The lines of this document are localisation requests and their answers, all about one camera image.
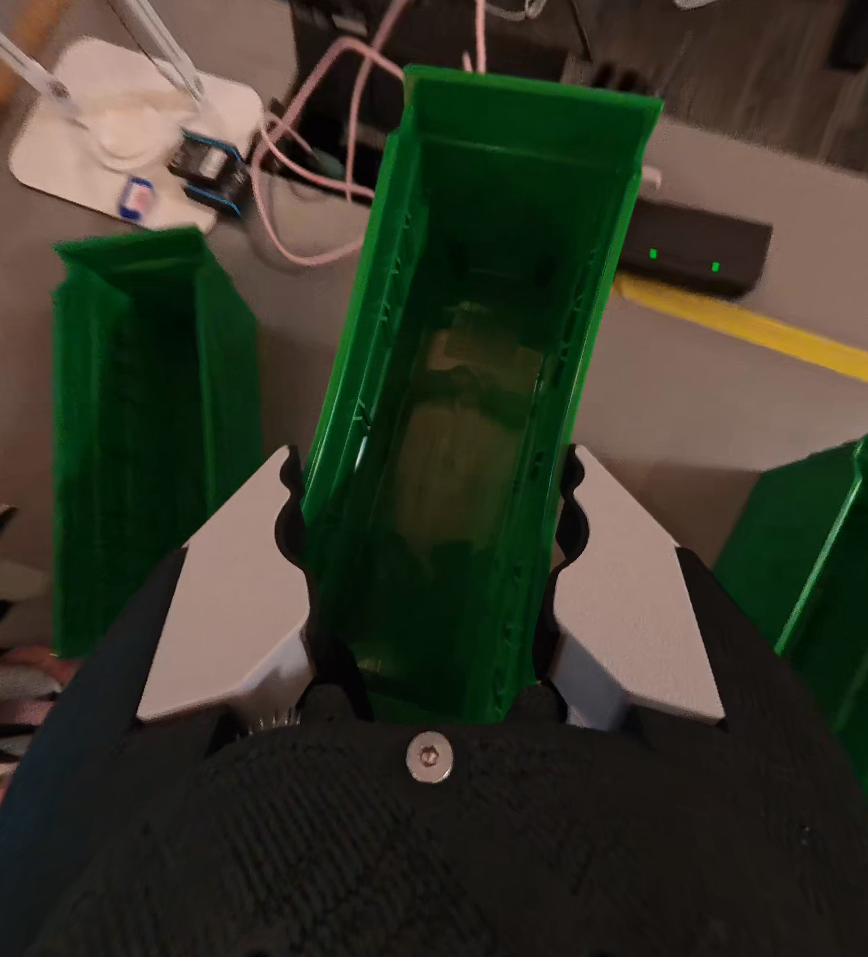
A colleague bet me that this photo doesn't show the green plastic bin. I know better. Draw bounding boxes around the green plastic bin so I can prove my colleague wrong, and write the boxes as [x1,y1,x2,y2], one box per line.
[301,63,665,725]
[712,426,868,898]
[51,226,264,660]

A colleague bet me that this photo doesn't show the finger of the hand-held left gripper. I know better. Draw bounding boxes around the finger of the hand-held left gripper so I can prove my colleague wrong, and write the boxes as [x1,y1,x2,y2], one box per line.
[0,504,55,644]

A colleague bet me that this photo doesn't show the person's left hand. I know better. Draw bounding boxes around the person's left hand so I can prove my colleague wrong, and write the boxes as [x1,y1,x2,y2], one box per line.
[0,643,82,690]

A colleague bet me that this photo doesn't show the small blue case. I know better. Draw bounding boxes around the small blue case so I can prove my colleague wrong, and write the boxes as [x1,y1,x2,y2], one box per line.
[120,174,157,223]

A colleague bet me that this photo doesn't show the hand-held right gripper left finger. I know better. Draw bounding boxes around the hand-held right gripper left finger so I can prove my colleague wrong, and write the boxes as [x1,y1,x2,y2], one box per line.
[137,445,317,725]

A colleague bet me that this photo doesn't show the white document stand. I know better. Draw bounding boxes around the white document stand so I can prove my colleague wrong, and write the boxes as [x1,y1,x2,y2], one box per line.
[0,0,266,234]

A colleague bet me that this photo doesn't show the black labelled box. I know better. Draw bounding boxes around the black labelled box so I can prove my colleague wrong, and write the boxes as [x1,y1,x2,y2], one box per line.
[288,0,405,188]

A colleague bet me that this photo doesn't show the pink cable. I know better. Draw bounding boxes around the pink cable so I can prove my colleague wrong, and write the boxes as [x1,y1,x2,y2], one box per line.
[249,0,489,268]

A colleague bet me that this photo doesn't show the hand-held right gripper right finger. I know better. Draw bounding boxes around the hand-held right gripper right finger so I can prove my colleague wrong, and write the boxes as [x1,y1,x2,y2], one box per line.
[532,443,726,730]

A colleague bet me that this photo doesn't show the black charger box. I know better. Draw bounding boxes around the black charger box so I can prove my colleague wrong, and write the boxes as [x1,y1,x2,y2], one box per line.
[615,196,774,299]

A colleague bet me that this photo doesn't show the black box with blue edge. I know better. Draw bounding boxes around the black box with blue edge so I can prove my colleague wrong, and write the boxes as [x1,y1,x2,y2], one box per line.
[167,129,250,219]

